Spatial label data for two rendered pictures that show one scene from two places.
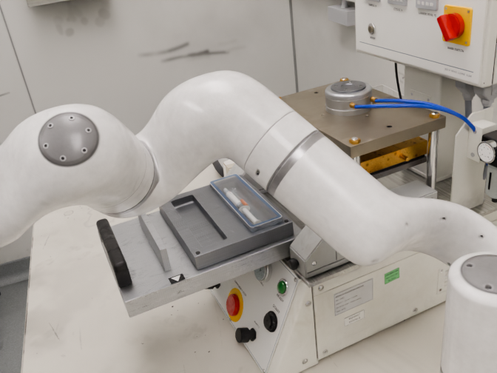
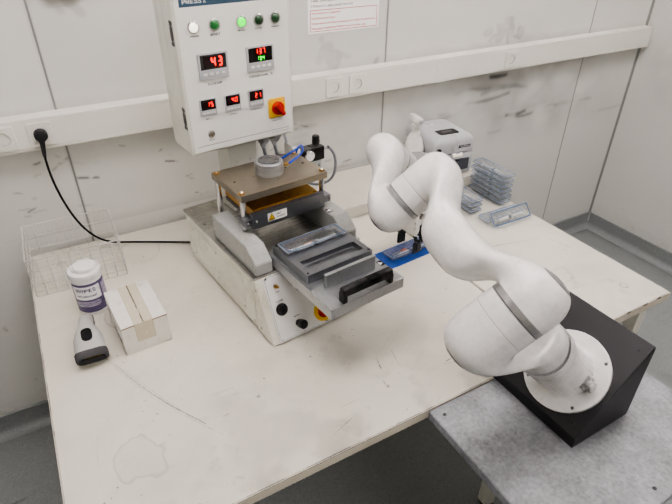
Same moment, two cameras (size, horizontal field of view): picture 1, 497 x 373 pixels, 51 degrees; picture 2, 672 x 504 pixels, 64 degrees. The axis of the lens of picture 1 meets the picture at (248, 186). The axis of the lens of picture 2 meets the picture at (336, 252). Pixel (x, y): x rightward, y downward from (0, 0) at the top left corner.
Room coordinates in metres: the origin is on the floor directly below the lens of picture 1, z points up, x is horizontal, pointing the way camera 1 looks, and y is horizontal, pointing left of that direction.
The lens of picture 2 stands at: (1.01, 1.18, 1.74)
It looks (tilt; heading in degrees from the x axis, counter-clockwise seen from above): 33 degrees down; 255
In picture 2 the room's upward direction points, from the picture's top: straight up
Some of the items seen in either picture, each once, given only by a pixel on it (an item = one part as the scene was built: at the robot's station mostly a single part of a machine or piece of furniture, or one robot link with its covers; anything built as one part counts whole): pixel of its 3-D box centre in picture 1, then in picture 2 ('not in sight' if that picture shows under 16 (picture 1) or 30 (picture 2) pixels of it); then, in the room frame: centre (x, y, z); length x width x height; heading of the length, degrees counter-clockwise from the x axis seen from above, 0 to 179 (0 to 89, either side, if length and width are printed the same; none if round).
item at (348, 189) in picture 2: not in sight; (375, 185); (0.35, -0.68, 0.77); 0.84 x 0.30 x 0.04; 15
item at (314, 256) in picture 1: (361, 228); (325, 214); (0.68, -0.17, 0.96); 0.26 x 0.05 x 0.07; 111
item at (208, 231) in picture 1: (221, 216); (322, 251); (0.75, 0.05, 0.98); 0.20 x 0.17 x 0.03; 21
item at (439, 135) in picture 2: not in sight; (438, 147); (0.05, -0.76, 0.88); 0.25 x 0.20 x 0.17; 99
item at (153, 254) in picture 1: (196, 232); (332, 263); (0.73, 0.10, 0.97); 0.30 x 0.22 x 0.08; 111
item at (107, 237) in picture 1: (112, 249); (366, 284); (0.68, 0.22, 0.99); 0.15 x 0.02 x 0.04; 21
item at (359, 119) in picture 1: (370, 120); (270, 174); (0.83, -0.23, 1.08); 0.31 x 0.24 x 0.13; 21
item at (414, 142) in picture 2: not in sight; (414, 146); (0.19, -0.70, 0.92); 0.09 x 0.08 x 0.25; 95
